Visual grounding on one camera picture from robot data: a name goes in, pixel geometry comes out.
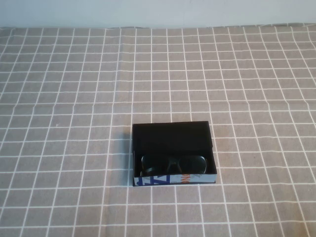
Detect black framed glasses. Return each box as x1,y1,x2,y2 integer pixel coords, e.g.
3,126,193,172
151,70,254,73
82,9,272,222
140,154,208,177

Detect grey white-checked tablecloth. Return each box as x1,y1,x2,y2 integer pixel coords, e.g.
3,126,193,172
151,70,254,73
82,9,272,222
0,22,316,237

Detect black printed glasses case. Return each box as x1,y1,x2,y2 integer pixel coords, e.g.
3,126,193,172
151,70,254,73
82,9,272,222
131,120,218,187

